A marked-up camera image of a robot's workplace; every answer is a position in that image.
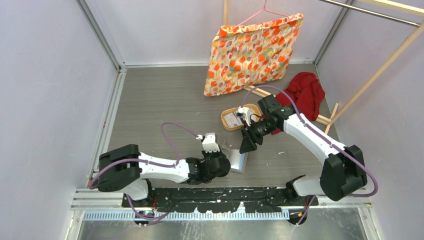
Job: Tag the floral fabric bag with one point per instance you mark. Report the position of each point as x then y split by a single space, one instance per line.
245 55

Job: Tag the red cloth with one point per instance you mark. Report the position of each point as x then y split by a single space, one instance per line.
307 93

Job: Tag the pink wire hanger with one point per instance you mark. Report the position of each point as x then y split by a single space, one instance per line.
263 15

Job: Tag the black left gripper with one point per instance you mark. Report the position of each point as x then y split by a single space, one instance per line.
218 154

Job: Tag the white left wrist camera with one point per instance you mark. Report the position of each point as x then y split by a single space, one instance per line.
209 142

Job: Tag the silver VIP card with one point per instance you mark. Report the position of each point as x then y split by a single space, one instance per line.
231 120

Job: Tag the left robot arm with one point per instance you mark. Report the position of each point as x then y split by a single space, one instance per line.
129 171

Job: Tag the taupe leather card holder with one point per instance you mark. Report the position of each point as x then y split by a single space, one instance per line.
237 160

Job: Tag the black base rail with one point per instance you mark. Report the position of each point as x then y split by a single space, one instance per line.
268 199

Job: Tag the tan oval tray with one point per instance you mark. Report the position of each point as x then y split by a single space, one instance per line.
254 112

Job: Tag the metal rod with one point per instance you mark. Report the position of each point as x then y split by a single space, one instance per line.
372 13

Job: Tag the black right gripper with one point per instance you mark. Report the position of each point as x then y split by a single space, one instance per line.
248 144

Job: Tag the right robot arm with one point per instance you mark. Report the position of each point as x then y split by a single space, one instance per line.
342 166

